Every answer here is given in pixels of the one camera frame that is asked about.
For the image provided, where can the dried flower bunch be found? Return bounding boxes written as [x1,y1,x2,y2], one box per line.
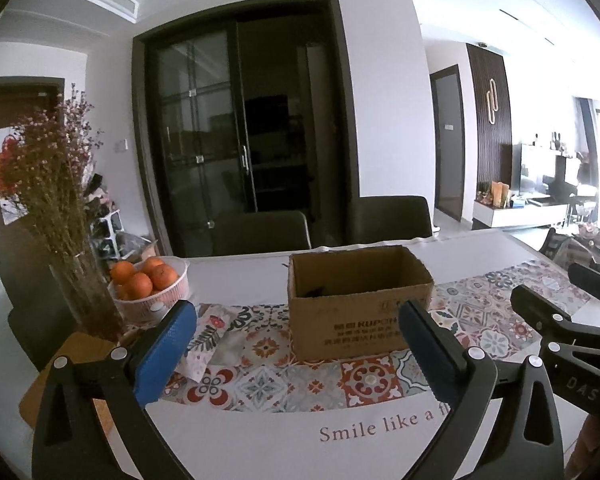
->
[0,87,103,261]

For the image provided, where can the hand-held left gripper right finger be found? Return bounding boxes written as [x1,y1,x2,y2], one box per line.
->
[399,299,566,480]

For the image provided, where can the box with grey bag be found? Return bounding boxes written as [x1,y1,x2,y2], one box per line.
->
[115,232,161,263]

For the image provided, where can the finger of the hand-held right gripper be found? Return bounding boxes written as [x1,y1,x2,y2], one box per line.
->
[510,284,600,349]
[567,262,600,306]

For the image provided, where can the red door decoration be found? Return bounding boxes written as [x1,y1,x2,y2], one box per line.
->
[0,127,31,223]

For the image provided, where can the dark slatted wall panel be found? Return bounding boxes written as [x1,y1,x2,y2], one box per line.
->
[466,42,513,201]

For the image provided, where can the dark hallway door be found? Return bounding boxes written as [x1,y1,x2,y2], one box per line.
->
[429,65,466,223]

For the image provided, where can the brown round placemat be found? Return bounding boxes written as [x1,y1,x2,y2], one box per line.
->
[17,331,131,436]

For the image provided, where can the floral fabric tissue pack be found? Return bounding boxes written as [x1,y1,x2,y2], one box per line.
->
[172,304,253,383]

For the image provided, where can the white fruit basket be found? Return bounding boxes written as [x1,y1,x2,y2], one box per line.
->
[107,256,191,323]

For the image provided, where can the white shoe rack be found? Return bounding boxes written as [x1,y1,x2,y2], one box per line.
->
[90,210,123,261]

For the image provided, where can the dark dining chair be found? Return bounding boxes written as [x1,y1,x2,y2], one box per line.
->
[347,195,433,248]
[211,210,312,257]

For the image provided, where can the chair with patterned cushion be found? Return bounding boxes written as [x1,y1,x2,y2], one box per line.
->
[545,227,600,271]

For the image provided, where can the dark glass sliding door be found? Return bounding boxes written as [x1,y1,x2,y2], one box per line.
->
[131,0,363,258]

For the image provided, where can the television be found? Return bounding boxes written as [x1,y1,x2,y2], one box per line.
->
[512,142,553,196]

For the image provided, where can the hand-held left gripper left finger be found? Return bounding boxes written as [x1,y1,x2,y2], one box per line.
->
[31,300,198,480]

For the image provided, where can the white tv console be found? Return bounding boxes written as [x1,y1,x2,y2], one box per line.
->
[472,199,581,231]

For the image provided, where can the brown wooden door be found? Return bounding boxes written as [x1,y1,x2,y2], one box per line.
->
[0,77,66,271]

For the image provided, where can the brown cardboard box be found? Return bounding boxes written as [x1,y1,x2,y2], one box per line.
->
[286,245,435,363]

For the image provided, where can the glass vase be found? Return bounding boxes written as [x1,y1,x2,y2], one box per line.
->
[49,252,126,342]

